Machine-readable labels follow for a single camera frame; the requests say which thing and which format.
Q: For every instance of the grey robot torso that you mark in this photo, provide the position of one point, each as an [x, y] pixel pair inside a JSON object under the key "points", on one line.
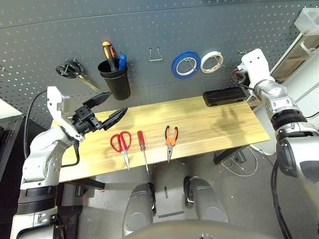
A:
{"points": [[189, 230]]}

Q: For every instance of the silver left robot leg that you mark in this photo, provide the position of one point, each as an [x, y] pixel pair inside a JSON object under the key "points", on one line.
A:
{"points": [[138, 211]]}

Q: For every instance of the long black floor tape strip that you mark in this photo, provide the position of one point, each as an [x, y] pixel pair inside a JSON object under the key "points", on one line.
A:
{"points": [[172, 214]]}

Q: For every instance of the short black floor tape strip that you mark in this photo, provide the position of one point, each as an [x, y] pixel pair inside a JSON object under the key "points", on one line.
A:
{"points": [[166, 192]]}

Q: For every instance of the metal peg hook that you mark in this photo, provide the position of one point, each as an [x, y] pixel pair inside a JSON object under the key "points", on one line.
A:
{"points": [[241, 51]]}

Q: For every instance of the silver right robot leg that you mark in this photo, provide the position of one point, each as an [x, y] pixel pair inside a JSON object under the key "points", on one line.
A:
{"points": [[207, 201]]}

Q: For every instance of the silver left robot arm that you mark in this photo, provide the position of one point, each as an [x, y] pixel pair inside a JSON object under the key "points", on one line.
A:
{"points": [[42, 159]]}

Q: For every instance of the black plastic tool case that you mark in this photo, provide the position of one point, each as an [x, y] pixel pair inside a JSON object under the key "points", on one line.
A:
{"points": [[224, 97]]}

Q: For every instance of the white side surface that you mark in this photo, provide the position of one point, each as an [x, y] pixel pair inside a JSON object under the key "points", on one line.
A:
{"points": [[7, 109]]}

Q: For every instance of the white pegboard frame post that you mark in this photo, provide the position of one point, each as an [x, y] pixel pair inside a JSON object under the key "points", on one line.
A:
{"points": [[286, 53]]}

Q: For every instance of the orange black needle-nose pliers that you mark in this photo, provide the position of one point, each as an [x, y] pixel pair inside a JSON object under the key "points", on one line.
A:
{"points": [[171, 142]]}

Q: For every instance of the black table support bracket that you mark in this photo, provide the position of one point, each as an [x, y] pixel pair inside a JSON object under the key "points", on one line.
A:
{"points": [[87, 183], [226, 155]]}

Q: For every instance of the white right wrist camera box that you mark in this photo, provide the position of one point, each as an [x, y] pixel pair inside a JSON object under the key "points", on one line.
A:
{"points": [[256, 67]]}

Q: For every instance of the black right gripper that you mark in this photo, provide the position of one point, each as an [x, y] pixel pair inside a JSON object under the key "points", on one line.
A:
{"points": [[243, 79]]}

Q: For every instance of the translucent plastic bin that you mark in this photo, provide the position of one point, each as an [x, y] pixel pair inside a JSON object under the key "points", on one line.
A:
{"points": [[307, 22]]}

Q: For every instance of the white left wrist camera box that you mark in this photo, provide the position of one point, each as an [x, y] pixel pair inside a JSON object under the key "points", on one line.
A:
{"points": [[56, 109]]}

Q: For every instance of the white plastic hook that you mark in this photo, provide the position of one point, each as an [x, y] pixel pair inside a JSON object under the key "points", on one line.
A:
{"points": [[307, 48]]}

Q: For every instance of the grey metal pegboard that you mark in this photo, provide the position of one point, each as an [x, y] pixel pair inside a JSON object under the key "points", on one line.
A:
{"points": [[174, 25]]}

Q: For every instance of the silver robot leg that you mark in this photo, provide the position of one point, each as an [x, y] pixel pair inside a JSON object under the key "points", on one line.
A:
{"points": [[207, 201], [138, 211]]}

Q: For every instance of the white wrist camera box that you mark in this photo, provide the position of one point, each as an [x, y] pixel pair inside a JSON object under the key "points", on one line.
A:
{"points": [[256, 67], [56, 109]]}

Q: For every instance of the blue tape roll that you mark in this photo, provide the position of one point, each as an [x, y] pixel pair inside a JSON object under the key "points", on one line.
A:
{"points": [[174, 67]]}

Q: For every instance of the black side rack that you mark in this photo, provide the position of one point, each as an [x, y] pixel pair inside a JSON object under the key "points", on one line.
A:
{"points": [[10, 139]]}

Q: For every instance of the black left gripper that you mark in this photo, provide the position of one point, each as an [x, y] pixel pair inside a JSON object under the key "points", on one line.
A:
{"points": [[84, 120]]}

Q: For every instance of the white tape roll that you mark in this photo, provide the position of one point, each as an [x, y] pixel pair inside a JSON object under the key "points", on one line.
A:
{"points": [[203, 63]]}

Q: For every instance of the black plastic cup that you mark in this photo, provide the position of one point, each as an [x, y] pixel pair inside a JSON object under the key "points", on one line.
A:
{"points": [[119, 87]]}

